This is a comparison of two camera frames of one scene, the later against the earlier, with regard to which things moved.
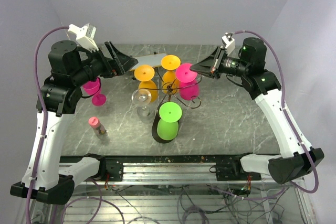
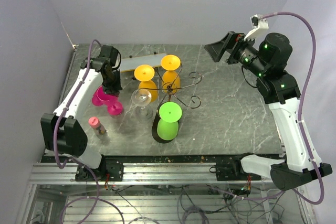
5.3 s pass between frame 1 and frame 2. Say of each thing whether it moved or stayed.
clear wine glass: stayed
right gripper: moved
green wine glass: stayed
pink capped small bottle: stayed
